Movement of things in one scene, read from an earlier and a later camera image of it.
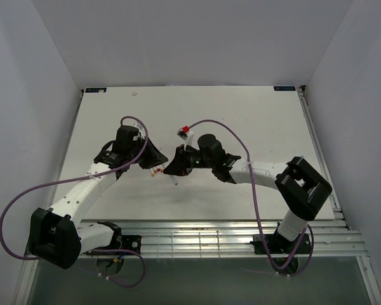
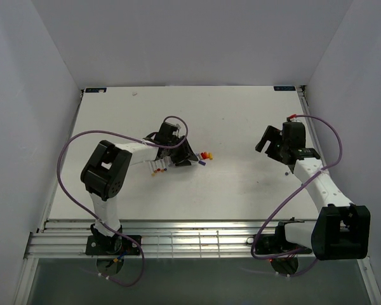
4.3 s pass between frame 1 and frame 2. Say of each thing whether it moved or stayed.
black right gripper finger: moved
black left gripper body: moved
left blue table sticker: stayed
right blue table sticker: stayed
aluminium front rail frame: stayed
